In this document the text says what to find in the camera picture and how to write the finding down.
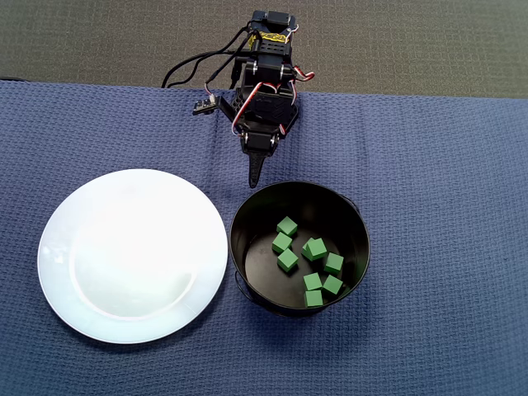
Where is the white round plate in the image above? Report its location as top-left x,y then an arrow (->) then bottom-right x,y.
36,168 -> 229,346

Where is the blue woven tablecloth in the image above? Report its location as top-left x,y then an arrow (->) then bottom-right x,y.
0,78 -> 528,396

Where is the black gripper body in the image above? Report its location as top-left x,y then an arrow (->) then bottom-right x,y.
235,81 -> 299,160

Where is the red white gripper servo wire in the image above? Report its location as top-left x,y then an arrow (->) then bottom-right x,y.
229,65 -> 317,137

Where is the black metal bucket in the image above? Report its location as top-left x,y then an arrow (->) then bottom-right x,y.
229,180 -> 371,318

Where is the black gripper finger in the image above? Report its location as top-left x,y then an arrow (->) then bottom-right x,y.
246,152 -> 269,190

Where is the small camera circuit board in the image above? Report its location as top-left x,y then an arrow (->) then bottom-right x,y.
192,93 -> 231,121

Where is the thin black camera cable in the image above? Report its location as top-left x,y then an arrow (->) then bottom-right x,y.
160,24 -> 255,100

